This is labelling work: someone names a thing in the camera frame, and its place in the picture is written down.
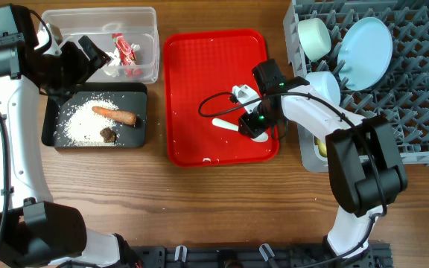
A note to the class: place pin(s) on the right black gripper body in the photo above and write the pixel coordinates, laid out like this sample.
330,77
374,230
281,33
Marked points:
258,120

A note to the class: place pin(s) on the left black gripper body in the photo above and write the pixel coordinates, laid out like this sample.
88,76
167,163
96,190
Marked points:
65,71

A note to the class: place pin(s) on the white tissue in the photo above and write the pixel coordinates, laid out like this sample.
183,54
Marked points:
111,68

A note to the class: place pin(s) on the white plastic spoon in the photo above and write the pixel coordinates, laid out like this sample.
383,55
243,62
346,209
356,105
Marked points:
229,126

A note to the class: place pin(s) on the red snack wrapper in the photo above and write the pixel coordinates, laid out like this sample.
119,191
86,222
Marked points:
127,55

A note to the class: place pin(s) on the white rice pile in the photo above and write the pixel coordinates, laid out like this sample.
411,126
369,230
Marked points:
79,126

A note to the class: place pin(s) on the yellow plastic cup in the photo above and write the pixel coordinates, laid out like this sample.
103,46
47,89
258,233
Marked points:
322,149

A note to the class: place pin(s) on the light blue bowl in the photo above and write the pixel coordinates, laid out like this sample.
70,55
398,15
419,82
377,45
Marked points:
325,84

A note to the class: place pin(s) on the brown food lump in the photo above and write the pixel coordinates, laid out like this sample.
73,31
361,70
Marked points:
108,135

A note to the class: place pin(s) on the mint green bowl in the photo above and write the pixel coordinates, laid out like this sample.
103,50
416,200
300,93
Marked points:
314,38

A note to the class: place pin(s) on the light blue plate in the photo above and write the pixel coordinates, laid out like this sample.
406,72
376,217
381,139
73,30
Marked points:
366,50

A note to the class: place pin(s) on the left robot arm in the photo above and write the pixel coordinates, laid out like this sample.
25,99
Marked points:
34,230

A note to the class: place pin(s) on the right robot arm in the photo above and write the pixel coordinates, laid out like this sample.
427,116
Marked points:
365,169

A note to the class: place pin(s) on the black waste tray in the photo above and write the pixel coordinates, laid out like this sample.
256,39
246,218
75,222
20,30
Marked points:
130,97

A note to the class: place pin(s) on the grey dishwasher rack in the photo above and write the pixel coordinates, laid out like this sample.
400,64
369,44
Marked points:
402,94

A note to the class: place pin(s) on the clear plastic storage box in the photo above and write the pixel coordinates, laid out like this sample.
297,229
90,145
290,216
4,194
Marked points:
137,24

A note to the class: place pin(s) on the red plastic tray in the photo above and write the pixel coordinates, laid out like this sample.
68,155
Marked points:
199,70

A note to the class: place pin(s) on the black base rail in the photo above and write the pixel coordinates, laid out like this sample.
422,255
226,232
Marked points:
376,256

